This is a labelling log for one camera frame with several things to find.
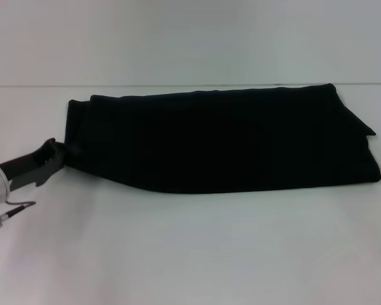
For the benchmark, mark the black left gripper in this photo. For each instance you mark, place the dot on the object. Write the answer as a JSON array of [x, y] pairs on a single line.
[[31, 168]]

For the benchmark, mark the black shirt with FREE print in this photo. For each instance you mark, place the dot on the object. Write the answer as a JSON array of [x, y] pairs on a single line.
[[222, 143]]

